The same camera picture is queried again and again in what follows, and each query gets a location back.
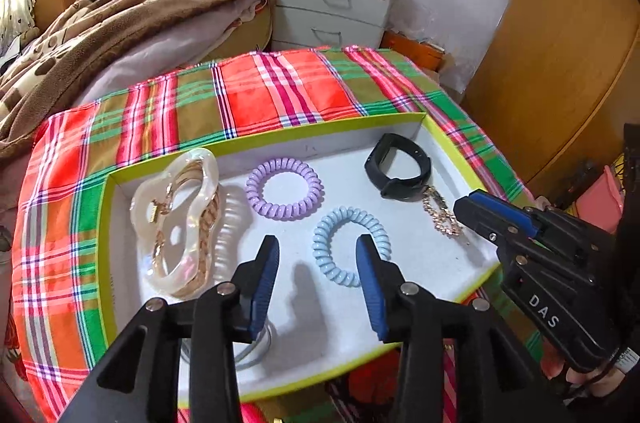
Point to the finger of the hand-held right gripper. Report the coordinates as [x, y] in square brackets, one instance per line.
[505, 210]
[482, 223]

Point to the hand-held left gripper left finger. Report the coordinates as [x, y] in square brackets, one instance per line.
[262, 288]

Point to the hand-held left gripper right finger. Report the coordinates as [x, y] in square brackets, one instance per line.
[372, 288]

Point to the yellow-green cardboard box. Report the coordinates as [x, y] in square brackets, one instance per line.
[300, 248]

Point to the black smart band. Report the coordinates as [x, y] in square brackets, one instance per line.
[380, 173]

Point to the white translucent hair claw clip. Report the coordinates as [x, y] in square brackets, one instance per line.
[150, 198]

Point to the person's right hand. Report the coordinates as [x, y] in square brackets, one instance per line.
[555, 365]

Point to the pink bag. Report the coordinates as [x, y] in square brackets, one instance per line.
[607, 198]

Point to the orange box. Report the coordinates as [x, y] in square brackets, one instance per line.
[415, 50]

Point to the red green plaid cloth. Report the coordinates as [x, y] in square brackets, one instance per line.
[150, 113]

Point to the mauve quilt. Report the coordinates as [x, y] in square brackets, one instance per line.
[150, 53]

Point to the grey nightstand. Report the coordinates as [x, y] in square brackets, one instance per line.
[340, 3]

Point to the brown fleece blanket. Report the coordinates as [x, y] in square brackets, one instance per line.
[100, 18]

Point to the dotted curtain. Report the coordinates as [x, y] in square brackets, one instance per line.
[15, 3]

